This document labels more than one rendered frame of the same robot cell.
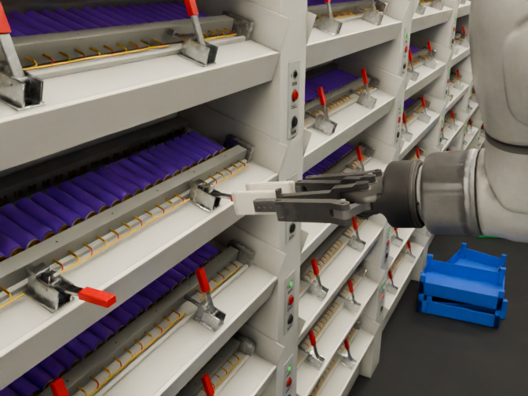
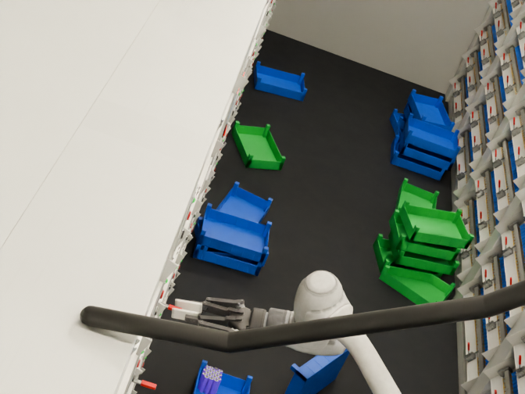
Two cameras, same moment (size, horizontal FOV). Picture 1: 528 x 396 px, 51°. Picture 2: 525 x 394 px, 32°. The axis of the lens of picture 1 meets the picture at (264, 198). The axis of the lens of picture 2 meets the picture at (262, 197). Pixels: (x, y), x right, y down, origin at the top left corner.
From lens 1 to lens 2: 1.77 m
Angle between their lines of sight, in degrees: 31
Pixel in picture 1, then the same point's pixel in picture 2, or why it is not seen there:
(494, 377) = not seen: hidden behind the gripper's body
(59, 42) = not seen: hidden behind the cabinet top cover
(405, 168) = (259, 317)
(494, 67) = (301, 314)
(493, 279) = (259, 230)
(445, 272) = (220, 220)
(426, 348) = (200, 296)
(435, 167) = (273, 322)
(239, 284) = not seen: hidden behind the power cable
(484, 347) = (245, 295)
